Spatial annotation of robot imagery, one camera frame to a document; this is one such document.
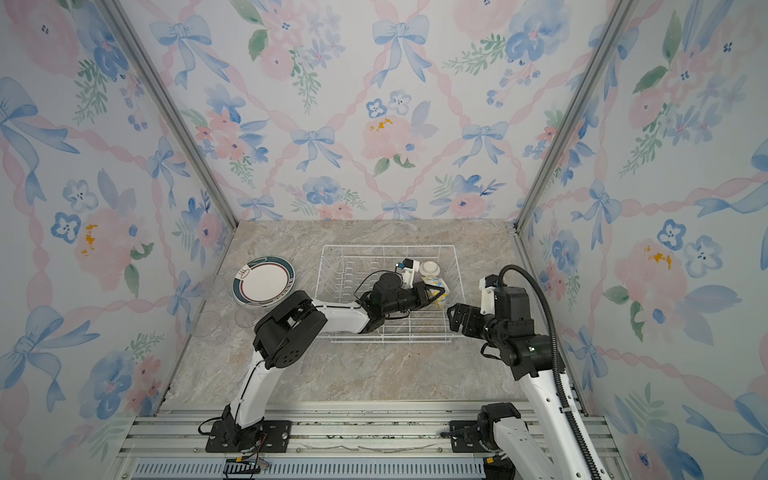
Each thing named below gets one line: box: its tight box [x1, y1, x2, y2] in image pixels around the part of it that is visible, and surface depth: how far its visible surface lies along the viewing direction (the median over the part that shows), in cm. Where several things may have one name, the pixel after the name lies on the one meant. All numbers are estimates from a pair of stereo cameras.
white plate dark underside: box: [232, 256, 296, 307], surface depth 101 cm
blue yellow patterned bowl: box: [421, 276, 450, 308], surface depth 89 cm
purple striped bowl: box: [420, 259, 441, 277], surface depth 100 cm
